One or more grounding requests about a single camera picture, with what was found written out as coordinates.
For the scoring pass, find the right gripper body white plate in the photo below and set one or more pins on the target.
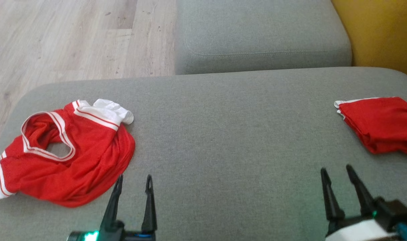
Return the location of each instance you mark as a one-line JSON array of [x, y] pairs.
[[357, 231]]

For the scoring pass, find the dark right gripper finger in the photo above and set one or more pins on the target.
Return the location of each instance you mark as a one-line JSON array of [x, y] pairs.
[[362, 194], [331, 197]]

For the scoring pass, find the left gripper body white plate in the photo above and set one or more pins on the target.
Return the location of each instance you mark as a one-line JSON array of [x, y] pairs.
[[129, 237]]

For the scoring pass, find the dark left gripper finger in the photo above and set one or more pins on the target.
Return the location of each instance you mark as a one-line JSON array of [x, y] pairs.
[[112, 207], [149, 207]]

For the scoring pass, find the red basketball jersey white sleeves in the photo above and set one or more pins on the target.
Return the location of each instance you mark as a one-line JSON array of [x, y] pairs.
[[89, 157]]

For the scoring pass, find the large grey sofa seat cushion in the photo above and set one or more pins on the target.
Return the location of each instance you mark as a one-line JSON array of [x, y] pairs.
[[223, 134]]

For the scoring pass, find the small grey sofa cushion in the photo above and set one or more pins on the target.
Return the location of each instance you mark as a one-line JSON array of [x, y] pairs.
[[257, 30]]

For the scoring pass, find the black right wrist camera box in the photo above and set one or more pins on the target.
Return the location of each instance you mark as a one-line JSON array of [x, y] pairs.
[[392, 212]]

